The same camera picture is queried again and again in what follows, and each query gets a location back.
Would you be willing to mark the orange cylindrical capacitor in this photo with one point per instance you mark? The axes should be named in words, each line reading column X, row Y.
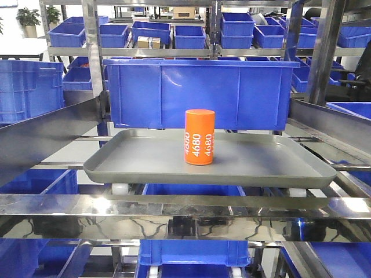
column 199, row 136

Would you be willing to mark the cardboard box on shelf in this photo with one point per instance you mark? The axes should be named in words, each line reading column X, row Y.
column 148, row 42

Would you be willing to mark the stainless steel shelf rack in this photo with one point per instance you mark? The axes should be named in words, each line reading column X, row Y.
column 263, row 221

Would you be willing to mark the large blue plastic bin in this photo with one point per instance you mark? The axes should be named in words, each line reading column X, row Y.
column 155, row 94

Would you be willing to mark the blue crate far left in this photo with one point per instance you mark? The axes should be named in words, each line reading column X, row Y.
column 29, row 89

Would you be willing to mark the potted green plant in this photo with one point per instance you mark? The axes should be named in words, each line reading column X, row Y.
column 29, row 20

